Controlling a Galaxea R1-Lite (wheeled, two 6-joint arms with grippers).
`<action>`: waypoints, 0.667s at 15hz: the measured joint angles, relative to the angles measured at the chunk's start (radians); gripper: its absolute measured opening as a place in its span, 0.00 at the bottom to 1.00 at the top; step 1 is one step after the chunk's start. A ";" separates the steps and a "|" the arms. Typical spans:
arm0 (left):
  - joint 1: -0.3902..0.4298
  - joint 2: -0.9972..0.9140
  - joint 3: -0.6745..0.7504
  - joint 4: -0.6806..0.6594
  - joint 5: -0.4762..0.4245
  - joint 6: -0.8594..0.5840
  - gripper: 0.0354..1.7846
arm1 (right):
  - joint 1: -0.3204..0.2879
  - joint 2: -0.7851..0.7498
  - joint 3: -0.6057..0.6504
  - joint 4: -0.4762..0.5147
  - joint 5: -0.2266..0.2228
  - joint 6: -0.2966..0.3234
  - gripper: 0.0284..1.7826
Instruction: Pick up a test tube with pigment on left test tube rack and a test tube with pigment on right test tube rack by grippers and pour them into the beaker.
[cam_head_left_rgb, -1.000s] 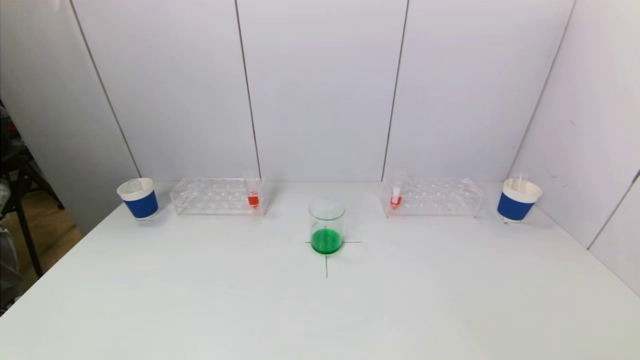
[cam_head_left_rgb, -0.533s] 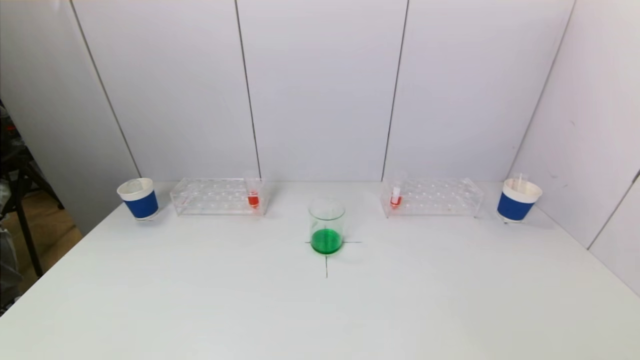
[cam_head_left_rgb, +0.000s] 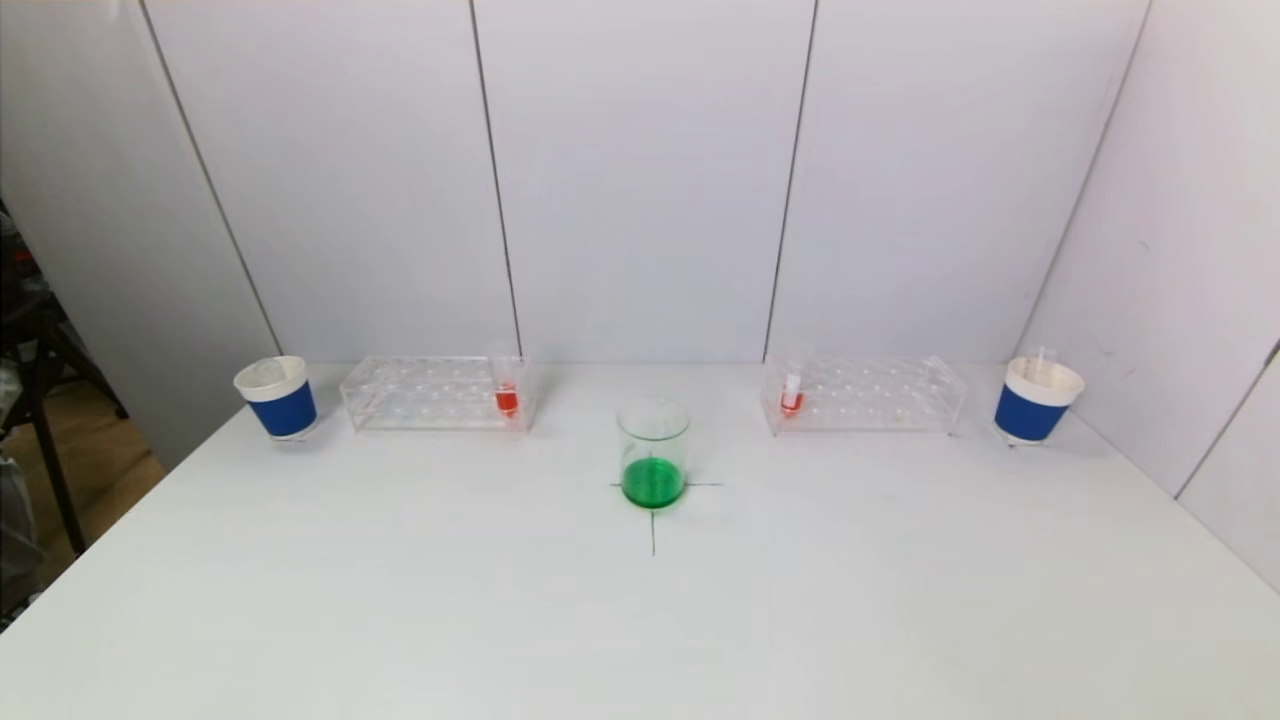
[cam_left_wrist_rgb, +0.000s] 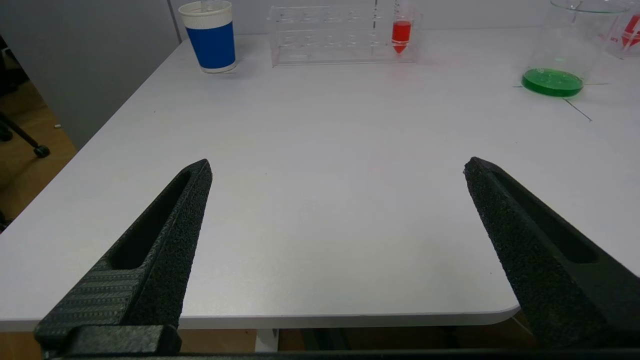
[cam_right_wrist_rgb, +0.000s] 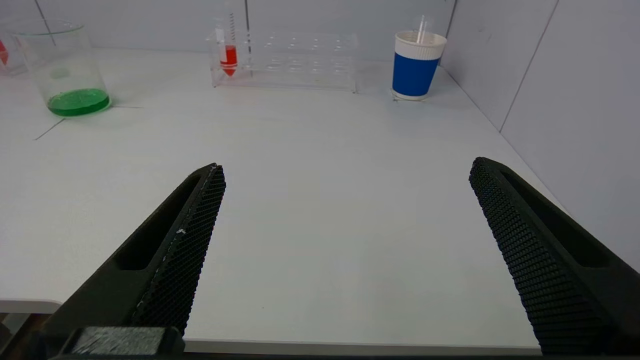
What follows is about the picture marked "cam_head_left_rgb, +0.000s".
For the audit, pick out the clear acrylic test tube rack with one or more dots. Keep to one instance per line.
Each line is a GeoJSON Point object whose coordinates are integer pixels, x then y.
{"type": "Point", "coordinates": [860, 395]}
{"type": "Point", "coordinates": [430, 395]}

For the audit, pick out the clear glass beaker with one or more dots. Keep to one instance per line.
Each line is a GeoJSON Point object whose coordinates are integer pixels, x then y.
{"type": "Point", "coordinates": [653, 485]}

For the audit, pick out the white paper cup blue sleeve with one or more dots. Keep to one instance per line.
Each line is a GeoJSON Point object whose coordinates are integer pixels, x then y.
{"type": "Point", "coordinates": [283, 410]}
{"type": "Point", "coordinates": [1030, 412]}

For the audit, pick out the grey fabric bundle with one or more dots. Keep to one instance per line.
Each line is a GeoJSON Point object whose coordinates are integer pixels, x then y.
{"type": "Point", "coordinates": [15, 530]}

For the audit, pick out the blue pigment test tube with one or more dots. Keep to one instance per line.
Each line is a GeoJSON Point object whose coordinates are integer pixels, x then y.
{"type": "Point", "coordinates": [268, 373]}

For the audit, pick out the yellow pigment test tube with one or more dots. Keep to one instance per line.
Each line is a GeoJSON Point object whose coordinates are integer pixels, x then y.
{"type": "Point", "coordinates": [1040, 365]}

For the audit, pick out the white-labelled red pigment test tube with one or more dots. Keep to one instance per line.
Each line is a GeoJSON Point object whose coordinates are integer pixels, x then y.
{"type": "Point", "coordinates": [791, 400]}

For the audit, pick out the black metal stool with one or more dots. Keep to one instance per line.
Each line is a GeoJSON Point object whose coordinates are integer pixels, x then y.
{"type": "Point", "coordinates": [30, 320]}

